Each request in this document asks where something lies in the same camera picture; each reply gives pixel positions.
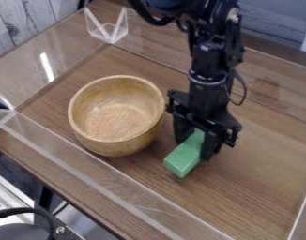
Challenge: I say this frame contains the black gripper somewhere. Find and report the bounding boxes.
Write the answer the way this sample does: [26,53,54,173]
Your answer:
[166,78,242,161]

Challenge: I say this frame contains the green rectangular block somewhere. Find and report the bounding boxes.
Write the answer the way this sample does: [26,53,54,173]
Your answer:
[163,129,205,178]

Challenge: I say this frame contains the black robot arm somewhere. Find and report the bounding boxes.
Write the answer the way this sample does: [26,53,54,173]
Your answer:
[127,0,245,159]

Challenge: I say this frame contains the brown wooden bowl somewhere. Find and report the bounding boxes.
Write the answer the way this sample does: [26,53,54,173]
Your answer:
[68,75,165,158]

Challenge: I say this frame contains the black table leg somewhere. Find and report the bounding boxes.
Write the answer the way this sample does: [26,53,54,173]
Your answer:
[39,187,54,210]

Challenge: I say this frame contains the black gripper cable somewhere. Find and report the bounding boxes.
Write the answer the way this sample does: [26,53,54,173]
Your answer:
[225,68,249,107]

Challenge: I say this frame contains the clear acrylic corner bracket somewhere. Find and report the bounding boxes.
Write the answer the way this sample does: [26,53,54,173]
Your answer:
[84,7,129,44]

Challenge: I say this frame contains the black metal base plate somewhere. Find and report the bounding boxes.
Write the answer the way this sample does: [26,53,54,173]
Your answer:
[32,209,88,240]

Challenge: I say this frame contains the clear acrylic enclosure wall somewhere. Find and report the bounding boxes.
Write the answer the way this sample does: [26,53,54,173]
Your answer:
[0,2,306,240]

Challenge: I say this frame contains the black cable loop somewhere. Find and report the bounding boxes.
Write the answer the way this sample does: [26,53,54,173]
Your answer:
[0,206,55,240]

